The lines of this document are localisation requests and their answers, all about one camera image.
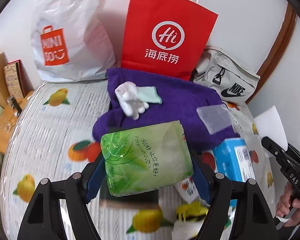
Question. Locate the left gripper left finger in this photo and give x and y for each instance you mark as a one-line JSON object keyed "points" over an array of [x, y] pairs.
{"points": [[93, 176]]}

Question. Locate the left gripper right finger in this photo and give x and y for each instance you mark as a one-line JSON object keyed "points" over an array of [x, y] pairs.
{"points": [[202, 177]]}

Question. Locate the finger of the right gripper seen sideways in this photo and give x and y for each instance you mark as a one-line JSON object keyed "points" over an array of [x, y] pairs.
{"points": [[275, 150]]}

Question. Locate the green wet wipes pack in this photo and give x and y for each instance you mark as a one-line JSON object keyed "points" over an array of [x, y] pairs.
{"points": [[146, 158]]}

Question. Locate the clear plastic pouch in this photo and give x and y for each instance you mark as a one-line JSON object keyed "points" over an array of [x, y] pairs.
{"points": [[215, 117]]}

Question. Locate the white socks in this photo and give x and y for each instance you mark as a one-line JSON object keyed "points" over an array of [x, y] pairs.
{"points": [[127, 95]]}

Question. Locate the white fruit snack packet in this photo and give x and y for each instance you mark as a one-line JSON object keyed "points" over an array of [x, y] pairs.
{"points": [[187, 190]]}

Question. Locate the yellow black pouch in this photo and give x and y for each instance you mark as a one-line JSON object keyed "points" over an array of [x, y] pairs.
{"points": [[193, 212]]}

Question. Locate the white sponge block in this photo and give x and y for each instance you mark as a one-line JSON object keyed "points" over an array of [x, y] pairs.
{"points": [[269, 124]]}

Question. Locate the blue tissue pack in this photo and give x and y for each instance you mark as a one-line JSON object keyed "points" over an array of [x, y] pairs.
{"points": [[233, 160]]}

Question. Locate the dark green rectangular tin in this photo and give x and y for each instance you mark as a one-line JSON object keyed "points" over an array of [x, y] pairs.
{"points": [[147, 200]]}

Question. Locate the fruit print tablecloth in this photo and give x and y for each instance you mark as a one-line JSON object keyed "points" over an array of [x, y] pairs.
{"points": [[39, 147]]}

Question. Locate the purple towel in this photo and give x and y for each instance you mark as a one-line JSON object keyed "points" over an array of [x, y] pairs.
{"points": [[180, 99]]}

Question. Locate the grey Nike waist bag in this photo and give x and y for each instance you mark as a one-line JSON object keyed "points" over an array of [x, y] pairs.
{"points": [[224, 73]]}

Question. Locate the wooden bed headboard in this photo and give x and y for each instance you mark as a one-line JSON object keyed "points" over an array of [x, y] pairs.
{"points": [[7, 118]]}

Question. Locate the white Miniso plastic bag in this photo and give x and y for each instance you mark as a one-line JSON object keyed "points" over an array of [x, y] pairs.
{"points": [[68, 41]]}

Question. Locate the red paper Haidilao bag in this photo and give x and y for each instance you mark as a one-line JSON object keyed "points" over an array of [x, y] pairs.
{"points": [[166, 37]]}

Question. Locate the brown wooden door frame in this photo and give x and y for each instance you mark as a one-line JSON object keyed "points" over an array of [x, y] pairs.
{"points": [[277, 50]]}

